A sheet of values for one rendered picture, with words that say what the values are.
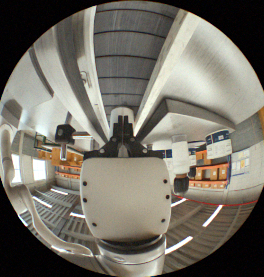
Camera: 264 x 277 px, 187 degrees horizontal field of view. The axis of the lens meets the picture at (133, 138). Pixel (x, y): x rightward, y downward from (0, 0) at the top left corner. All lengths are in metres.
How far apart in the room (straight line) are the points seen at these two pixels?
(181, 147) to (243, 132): 4.22
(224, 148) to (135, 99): 0.51
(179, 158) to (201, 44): 0.42
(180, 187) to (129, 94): 0.41
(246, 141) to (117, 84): 4.50
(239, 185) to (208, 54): 4.76
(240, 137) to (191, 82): 4.34
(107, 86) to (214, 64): 0.23
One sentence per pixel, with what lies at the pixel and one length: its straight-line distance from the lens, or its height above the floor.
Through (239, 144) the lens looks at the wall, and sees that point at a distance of 4.51.
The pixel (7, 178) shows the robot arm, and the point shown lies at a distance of 0.53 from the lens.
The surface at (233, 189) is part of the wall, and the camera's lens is 4.92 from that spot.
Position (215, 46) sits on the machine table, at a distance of 0.23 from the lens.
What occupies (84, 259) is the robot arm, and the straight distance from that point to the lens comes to 0.15.
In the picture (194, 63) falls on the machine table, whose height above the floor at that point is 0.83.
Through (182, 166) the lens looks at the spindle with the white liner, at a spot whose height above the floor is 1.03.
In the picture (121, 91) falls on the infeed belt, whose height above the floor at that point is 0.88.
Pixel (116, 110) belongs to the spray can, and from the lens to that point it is 0.19.
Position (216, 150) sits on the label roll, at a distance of 0.57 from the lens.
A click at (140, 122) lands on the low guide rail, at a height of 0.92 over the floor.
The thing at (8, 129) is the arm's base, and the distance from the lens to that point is 0.68.
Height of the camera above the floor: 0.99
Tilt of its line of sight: 15 degrees down
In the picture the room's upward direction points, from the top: 178 degrees clockwise
